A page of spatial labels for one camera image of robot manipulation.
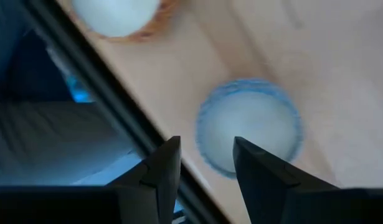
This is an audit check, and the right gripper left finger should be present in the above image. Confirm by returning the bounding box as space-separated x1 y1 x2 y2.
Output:
106 135 182 224

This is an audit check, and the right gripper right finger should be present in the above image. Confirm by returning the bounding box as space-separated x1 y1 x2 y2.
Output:
232 136 339 224

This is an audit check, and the blue patterned candle tin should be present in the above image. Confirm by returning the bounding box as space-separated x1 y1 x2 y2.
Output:
194 77 305 180

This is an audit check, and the orange patterned candle tin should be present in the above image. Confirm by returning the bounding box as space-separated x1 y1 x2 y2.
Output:
69 0 181 44

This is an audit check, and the black table edge rail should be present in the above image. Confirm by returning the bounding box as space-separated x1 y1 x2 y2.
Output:
21 0 232 224

